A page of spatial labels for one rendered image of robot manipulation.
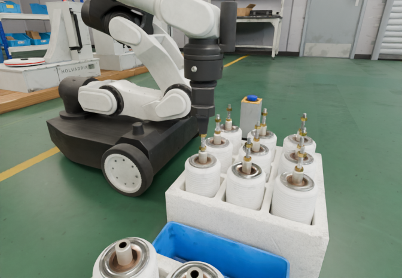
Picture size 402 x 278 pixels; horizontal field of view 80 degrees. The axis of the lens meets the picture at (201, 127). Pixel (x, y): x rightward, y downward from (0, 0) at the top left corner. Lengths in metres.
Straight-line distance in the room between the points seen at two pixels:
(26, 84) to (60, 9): 0.86
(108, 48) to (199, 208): 2.78
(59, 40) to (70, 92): 1.57
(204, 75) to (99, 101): 0.69
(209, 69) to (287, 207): 0.35
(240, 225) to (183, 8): 0.49
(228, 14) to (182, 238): 0.54
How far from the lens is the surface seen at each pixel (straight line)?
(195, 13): 0.50
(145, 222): 0.85
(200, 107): 0.52
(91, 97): 1.14
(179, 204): 0.66
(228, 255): 0.65
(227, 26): 0.52
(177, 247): 0.71
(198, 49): 0.51
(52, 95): 2.44
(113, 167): 0.94
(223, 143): 0.73
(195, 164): 0.62
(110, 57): 3.22
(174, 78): 0.92
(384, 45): 5.73
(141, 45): 0.95
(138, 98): 1.04
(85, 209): 0.96
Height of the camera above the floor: 0.58
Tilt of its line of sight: 23 degrees down
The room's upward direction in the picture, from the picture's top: straight up
